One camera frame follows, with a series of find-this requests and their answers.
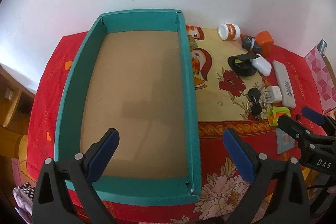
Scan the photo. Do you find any green orange utility knife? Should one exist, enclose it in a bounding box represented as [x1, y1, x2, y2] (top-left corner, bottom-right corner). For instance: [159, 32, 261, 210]
[267, 106, 290, 127]

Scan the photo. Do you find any white remote control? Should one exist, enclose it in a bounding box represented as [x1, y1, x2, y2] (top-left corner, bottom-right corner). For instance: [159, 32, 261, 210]
[272, 60, 296, 109]

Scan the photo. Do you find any white charger plug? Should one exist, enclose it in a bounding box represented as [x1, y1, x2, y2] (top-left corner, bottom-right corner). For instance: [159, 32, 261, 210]
[265, 85, 282, 103]

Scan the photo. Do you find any black car key bunch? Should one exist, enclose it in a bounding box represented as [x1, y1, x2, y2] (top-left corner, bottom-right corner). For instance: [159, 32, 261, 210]
[246, 83, 271, 121]

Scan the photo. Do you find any white earbuds case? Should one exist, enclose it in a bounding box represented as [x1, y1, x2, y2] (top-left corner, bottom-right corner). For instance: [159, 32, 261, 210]
[251, 53, 272, 77]

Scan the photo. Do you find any black round tape measure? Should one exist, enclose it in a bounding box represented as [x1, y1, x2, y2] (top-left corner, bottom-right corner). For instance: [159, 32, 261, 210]
[227, 53, 259, 77]

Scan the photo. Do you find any orange plastic case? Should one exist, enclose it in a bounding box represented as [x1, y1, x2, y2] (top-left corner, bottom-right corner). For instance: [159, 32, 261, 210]
[255, 31, 274, 57]

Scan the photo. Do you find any grey cable plug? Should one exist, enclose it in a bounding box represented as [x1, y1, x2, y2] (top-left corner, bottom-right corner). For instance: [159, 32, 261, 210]
[241, 36, 263, 53]

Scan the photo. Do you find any white orange medicine jar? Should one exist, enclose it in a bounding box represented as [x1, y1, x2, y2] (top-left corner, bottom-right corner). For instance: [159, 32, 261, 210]
[218, 23, 241, 40]

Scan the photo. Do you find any teal cardboard box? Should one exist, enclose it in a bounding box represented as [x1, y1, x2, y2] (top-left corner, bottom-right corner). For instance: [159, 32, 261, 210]
[54, 9, 201, 206]

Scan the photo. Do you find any red lighter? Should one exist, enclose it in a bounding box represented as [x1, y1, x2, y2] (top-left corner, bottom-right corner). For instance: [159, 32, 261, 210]
[295, 114, 301, 121]

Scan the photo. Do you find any polka dot cloth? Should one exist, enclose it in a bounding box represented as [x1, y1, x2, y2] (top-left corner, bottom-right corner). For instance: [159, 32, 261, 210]
[13, 182, 35, 216]

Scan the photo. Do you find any pink patterned box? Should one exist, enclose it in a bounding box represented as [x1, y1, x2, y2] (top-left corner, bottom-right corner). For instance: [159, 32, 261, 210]
[305, 47, 335, 114]

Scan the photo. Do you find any red floral bed blanket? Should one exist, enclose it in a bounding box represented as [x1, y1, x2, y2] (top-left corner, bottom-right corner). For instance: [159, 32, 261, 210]
[26, 25, 332, 224]

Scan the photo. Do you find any metal clip on box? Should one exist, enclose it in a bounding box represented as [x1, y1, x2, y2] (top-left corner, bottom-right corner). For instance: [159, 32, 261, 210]
[317, 39, 327, 56]

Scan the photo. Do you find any wooden bedside shelf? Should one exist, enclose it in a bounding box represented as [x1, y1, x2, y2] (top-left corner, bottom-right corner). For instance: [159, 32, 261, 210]
[0, 66, 38, 162]

